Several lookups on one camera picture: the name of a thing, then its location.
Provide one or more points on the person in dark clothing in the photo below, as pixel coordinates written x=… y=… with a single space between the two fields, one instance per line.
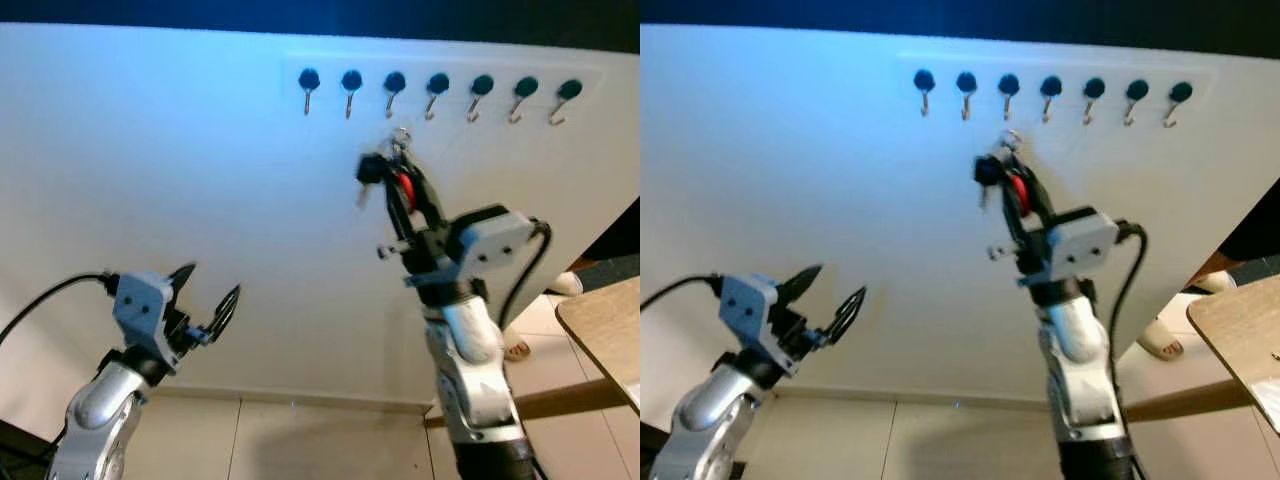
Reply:
x=615 y=240
x=1255 y=225

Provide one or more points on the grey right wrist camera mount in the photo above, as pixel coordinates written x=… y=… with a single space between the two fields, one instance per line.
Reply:
x=1083 y=243
x=497 y=240

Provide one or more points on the black knob metal hook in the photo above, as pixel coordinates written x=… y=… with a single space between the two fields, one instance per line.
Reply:
x=924 y=79
x=966 y=81
x=1094 y=88
x=482 y=84
x=1051 y=86
x=394 y=81
x=570 y=89
x=1008 y=83
x=438 y=82
x=526 y=87
x=309 y=77
x=1181 y=92
x=1137 y=90
x=351 y=79

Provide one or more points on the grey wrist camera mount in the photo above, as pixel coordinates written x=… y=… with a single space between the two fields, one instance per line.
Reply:
x=497 y=240
x=748 y=308
x=1083 y=243
x=140 y=305

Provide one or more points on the white hook rack plate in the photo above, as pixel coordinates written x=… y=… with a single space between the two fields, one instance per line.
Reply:
x=1070 y=66
x=460 y=65

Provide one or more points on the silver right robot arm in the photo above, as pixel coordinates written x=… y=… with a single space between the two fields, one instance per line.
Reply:
x=1080 y=380
x=470 y=380

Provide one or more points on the wooden table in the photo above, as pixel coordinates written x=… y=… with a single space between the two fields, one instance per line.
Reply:
x=1235 y=330
x=605 y=330

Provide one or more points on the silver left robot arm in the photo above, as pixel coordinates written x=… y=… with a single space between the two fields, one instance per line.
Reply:
x=705 y=410
x=100 y=405

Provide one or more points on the white paper sheet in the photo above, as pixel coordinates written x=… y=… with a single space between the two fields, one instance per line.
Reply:
x=1266 y=405

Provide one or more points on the person foot in sandal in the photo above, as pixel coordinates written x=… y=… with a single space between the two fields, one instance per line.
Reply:
x=1212 y=282
x=517 y=350
x=1160 y=342
x=565 y=284

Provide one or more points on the keys with red fob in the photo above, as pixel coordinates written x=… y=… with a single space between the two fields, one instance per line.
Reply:
x=1019 y=192
x=404 y=186

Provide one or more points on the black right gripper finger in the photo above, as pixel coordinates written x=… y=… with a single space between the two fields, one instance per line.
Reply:
x=398 y=212
x=428 y=200
x=1012 y=214
x=1040 y=200

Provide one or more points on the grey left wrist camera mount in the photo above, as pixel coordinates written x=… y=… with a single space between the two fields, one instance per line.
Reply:
x=748 y=308
x=140 y=305

